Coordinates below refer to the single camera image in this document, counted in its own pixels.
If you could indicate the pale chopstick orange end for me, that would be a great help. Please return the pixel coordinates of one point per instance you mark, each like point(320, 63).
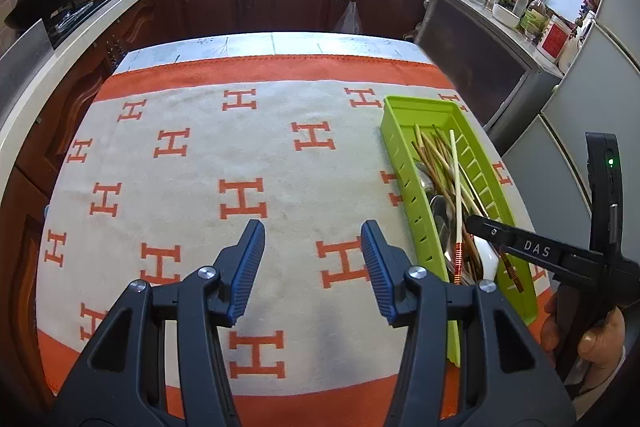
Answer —
point(458, 207)

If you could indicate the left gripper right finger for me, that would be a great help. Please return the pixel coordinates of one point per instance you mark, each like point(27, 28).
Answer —
point(505, 377)

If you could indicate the brown chopstick red end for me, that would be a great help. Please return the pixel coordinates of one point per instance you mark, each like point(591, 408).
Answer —
point(429, 166)

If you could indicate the green plastic utensil tray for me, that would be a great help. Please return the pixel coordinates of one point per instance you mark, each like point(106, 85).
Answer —
point(401, 113)

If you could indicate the white plastic bag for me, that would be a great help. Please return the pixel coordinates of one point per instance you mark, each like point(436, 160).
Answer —
point(349, 23)

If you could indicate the red label box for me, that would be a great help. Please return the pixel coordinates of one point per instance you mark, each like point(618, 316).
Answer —
point(553, 38)

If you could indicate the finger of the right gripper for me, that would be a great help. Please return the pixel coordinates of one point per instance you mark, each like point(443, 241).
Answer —
point(500, 231)

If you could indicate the grey cabinet appliance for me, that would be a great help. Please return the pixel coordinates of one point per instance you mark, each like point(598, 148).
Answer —
point(501, 76)

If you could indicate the white ceramic soup spoon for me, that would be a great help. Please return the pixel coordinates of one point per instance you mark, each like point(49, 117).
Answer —
point(488, 258)

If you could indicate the pale chopstick striped end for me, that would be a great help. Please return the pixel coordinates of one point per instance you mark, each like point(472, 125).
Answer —
point(444, 162)

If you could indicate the large steel spoon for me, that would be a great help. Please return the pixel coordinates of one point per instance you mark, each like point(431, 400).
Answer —
point(443, 223)

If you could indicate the person's right hand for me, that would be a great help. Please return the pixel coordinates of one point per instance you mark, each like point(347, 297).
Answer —
point(602, 346)

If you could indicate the long bamboo chopstick black band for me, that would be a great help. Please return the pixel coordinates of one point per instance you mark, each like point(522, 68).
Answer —
point(505, 263)

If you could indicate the orange white H-pattern cloth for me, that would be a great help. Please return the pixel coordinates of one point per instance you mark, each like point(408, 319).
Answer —
point(169, 165)

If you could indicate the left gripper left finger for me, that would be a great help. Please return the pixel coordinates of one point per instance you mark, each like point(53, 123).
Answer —
point(156, 358)

